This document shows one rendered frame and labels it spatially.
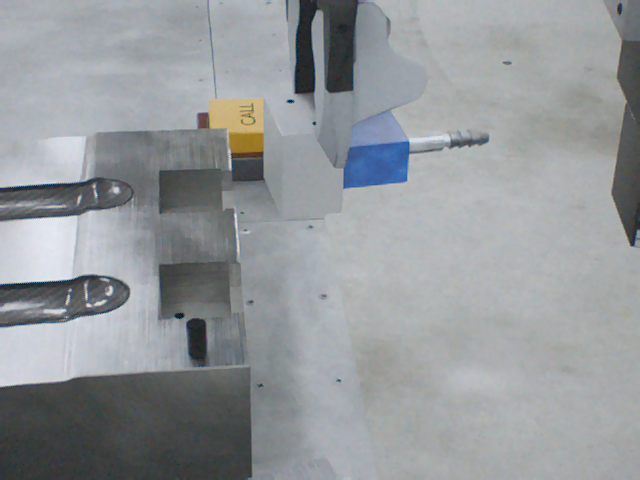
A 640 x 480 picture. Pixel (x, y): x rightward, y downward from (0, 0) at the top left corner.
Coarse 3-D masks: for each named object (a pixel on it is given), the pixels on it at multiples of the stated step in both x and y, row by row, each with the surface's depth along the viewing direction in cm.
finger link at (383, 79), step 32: (320, 32) 65; (384, 32) 66; (320, 64) 66; (384, 64) 66; (416, 64) 67; (320, 96) 66; (352, 96) 66; (384, 96) 67; (416, 96) 68; (320, 128) 67
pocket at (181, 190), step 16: (160, 176) 79; (176, 176) 79; (192, 176) 79; (208, 176) 80; (224, 176) 79; (160, 192) 80; (176, 192) 80; (192, 192) 80; (208, 192) 80; (224, 192) 80; (160, 208) 79; (176, 208) 80; (192, 208) 80; (208, 208) 80; (224, 208) 78
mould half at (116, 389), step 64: (0, 256) 71; (64, 256) 71; (128, 256) 71; (192, 256) 71; (128, 320) 65; (0, 384) 61; (64, 384) 62; (128, 384) 62; (192, 384) 63; (0, 448) 63; (64, 448) 64; (128, 448) 64; (192, 448) 65
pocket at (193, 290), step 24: (168, 264) 70; (192, 264) 70; (216, 264) 70; (240, 264) 70; (168, 288) 71; (192, 288) 71; (216, 288) 71; (240, 288) 71; (168, 312) 71; (192, 312) 71; (216, 312) 71; (240, 312) 69
